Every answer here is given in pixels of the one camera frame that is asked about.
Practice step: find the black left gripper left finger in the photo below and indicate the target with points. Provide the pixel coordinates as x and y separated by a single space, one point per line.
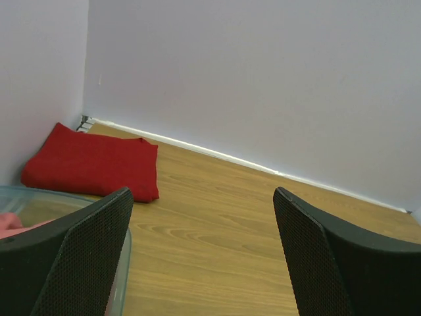
65 256

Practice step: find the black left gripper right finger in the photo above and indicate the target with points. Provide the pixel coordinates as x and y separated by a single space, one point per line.
339 268

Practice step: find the pink t shirt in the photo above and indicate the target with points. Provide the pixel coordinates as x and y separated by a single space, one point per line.
11 225

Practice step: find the clear blue plastic bin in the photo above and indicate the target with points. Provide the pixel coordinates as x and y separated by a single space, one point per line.
121 263

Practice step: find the folded red t shirt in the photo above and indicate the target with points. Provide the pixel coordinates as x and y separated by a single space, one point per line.
80 163

